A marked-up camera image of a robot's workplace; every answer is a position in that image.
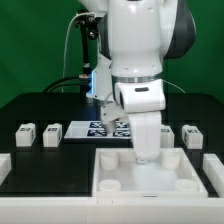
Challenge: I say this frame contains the white front fence rail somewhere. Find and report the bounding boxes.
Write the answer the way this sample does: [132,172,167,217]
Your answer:
[0,198,224,224]

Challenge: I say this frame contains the white left fence block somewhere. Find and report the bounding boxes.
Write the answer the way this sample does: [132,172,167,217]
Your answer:
[0,154,12,185]

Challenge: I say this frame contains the white right fence block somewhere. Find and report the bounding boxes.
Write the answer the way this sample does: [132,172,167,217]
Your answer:
[203,154,224,198]

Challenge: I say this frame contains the white fence block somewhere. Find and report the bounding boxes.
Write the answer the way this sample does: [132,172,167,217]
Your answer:
[0,154,12,185]
[203,154,224,198]

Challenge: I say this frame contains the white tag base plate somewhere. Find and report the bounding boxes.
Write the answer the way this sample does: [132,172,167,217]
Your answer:
[64,121,130,139]

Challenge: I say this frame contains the white cable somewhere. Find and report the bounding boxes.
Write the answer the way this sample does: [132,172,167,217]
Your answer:
[61,12,87,94]

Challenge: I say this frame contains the white square tabletop part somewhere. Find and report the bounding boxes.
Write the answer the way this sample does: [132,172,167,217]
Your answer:
[92,148,208,199]

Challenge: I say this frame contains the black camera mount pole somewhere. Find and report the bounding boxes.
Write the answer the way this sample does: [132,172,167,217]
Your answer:
[80,24,91,77]

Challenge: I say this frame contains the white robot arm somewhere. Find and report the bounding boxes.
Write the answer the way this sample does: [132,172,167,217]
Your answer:
[79,0,196,163]

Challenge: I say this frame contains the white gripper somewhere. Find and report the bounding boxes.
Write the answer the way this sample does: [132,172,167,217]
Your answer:
[100,81,166,164]

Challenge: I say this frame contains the black cables at base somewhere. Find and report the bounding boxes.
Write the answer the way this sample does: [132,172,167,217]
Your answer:
[41,75,93,94]

